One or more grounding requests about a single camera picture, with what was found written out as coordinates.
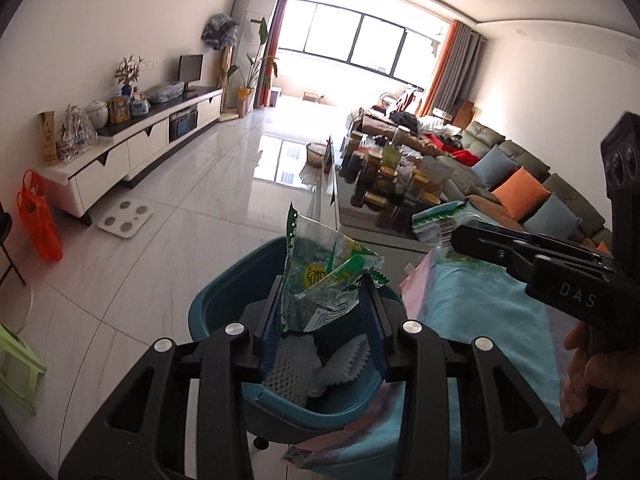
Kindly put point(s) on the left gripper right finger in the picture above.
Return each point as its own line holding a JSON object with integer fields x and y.
{"x": 506, "y": 431}

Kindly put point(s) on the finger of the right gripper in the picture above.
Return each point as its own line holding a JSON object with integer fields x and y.
{"x": 517, "y": 251}

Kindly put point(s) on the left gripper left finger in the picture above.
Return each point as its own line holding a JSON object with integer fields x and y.
{"x": 139, "y": 432}

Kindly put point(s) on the green clear plastic wrapper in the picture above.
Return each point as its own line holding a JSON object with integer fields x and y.
{"x": 322, "y": 274}

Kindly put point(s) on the person's right hand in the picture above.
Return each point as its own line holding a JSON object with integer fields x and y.
{"x": 607, "y": 371}

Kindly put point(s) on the orange cushion near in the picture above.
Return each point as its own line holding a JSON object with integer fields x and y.
{"x": 603, "y": 248}

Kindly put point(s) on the orange cushion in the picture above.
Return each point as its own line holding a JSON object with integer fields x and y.
{"x": 603, "y": 248}
{"x": 521, "y": 194}

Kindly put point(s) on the blue cushion near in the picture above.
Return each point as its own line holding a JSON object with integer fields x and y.
{"x": 553, "y": 218}

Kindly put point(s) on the blue cushion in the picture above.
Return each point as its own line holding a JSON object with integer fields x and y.
{"x": 553, "y": 218}
{"x": 494, "y": 168}

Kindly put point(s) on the orange cushion far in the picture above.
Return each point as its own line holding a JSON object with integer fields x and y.
{"x": 521, "y": 194}

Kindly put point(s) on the blue cushion far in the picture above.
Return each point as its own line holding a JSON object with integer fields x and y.
{"x": 494, "y": 168}

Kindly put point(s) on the dark green sectional sofa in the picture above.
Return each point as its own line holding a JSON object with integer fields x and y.
{"x": 463, "y": 149}

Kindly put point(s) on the black glass coffee table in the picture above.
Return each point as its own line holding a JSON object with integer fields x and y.
{"x": 355, "y": 194}

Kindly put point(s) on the green plastic stool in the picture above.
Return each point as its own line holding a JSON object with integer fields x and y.
{"x": 21, "y": 369}

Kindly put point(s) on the right orange grey curtain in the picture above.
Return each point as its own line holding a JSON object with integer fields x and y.
{"x": 455, "y": 70}

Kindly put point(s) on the orange grey curtain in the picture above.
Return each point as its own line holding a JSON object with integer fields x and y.
{"x": 455, "y": 70}
{"x": 268, "y": 73}

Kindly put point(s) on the white bathroom scale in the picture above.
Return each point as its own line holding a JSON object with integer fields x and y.
{"x": 126, "y": 218}

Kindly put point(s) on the orange plastic bag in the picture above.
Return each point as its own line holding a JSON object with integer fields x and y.
{"x": 37, "y": 218}

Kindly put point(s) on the white tv cabinet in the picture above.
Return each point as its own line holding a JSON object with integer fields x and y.
{"x": 126, "y": 153}

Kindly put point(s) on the black framed window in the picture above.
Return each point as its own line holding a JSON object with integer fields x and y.
{"x": 406, "y": 51}

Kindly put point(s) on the potted green plant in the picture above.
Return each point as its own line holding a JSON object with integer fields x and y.
{"x": 250, "y": 74}

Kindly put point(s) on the white standing air conditioner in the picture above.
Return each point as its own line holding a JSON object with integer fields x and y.
{"x": 243, "y": 12}

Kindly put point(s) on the left orange grey curtain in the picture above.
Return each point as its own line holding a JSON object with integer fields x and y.
{"x": 268, "y": 73}

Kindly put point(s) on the covered standing fan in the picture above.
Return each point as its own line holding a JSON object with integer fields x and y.
{"x": 221, "y": 33}

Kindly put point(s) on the small black monitor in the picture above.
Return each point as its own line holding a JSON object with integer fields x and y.
{"x": 190, "y": 70}

